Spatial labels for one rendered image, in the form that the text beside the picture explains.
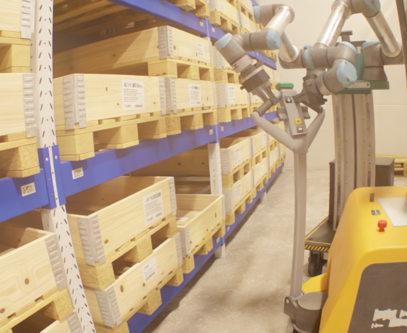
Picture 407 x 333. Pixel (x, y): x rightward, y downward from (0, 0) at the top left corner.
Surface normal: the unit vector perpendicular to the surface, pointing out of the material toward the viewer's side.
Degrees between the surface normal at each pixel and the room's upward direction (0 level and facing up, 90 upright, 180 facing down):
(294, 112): 74
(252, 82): 118
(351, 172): 90
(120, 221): 90
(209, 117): 90
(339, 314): 90
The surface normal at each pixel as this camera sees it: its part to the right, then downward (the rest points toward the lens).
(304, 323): -0.72, 0.15
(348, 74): 0.35, -0.11
